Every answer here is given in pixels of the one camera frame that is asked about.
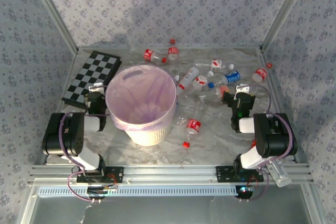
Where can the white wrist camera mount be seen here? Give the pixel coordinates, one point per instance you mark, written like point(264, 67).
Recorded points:
point(242, 88)
point(95, 86)

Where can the blue labelled plastic bottle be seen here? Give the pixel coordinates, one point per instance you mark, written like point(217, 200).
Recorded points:
point(232, 77)

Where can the wide aluminium mounting rail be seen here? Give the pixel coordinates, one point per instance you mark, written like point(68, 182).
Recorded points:
point(170, 174)

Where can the aluminium frame bar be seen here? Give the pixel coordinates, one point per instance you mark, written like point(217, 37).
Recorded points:
point(273, 82)

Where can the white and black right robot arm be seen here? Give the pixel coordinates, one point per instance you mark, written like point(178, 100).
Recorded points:
point(275, 134)

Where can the clear unlabelled plastic bottle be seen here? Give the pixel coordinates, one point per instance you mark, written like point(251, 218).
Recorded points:
point(177, 77)

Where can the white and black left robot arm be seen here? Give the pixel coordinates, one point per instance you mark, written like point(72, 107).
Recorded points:
point(63, 140)

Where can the white ribbed plastic waste bin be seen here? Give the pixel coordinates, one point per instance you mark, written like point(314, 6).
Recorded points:
point(149, 137)

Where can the purple plastic bin liner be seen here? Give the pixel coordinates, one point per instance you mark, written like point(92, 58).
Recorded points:
point(141, 90)

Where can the red labelled clear plastic bottle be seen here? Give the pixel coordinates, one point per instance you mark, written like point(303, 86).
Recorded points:
point(260, 74)
point(149, 54)
point(173, 51)
point(193, 126)
point(223, 90)

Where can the white plastic bracket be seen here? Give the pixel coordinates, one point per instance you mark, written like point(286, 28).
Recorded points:
point(279, 175)

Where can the black round controller board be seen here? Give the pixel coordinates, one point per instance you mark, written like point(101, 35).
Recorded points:
point(97, 195)
point(244, 193)

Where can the aluminium frame post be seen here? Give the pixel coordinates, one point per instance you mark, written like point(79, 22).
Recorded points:
point(54, 11)
point(284, 11)

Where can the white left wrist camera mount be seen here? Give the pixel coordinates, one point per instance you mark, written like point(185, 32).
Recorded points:
point(95, 86)

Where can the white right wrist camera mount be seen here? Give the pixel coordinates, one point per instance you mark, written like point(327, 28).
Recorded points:
point(242, 88)

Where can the black and white chessboard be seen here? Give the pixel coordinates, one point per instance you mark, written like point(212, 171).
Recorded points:
point(92, 74)

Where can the white labelled plastic bottle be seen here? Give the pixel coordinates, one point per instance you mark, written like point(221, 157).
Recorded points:
point(187, 77)

